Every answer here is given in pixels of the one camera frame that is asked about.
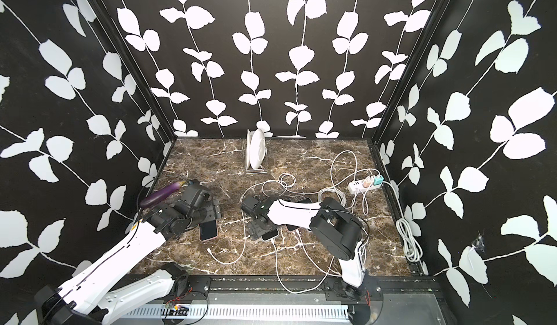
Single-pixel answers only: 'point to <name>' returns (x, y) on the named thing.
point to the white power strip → (369, 183)
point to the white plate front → (257, 149)
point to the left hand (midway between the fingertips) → (214, 206)
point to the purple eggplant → (159, 195)
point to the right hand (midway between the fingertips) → (262, 224)
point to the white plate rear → (249, 138)
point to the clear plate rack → (260, 171)
